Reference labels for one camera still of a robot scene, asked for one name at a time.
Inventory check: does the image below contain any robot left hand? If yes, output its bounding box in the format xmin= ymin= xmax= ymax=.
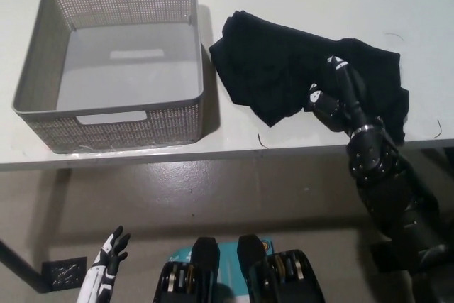
xmin=82 ymin=225 xmax=132 ymax=303

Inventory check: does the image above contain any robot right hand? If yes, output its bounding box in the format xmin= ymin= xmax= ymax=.
xmin=305 ymin=54 xmax=386 ymax=139

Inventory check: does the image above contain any black t-shirt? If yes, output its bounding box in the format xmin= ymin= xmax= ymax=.
xmin=208 ymin=10 xmax=409 ymax=146

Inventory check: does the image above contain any black left robot leg block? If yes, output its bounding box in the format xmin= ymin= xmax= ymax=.
xmin=152 ymin=236 xmax=221 ymax=303

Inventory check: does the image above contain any black robot leg block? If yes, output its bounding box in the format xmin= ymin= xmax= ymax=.
xmin=236 ymin=234 xmax=324 ymax=303
xmin=152 ymin=236 xmax=221 ymax=303

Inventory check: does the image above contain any black right robot leg block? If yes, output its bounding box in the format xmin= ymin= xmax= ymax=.
xmin=236 ymin=234 xmax=324 ymax=303

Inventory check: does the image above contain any grey perforated plastic basket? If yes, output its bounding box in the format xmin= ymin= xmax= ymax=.
xmin=11 ymin=0 xmax=206 ymax=155

